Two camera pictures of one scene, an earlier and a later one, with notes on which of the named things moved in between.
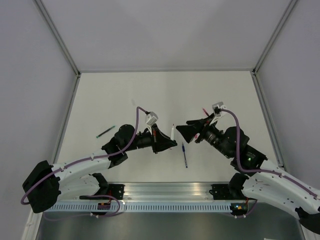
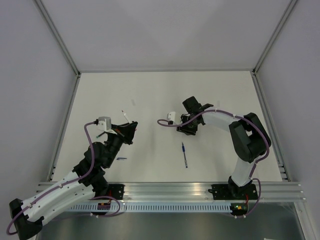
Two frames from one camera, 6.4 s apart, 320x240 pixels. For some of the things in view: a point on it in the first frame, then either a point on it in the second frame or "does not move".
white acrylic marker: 172,132 -> 124,114
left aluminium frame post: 44,12 does not move
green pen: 100,135 does not move
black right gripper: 195,126 -> 190,131
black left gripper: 160,141 -> 121,131
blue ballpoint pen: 183,150 does not move
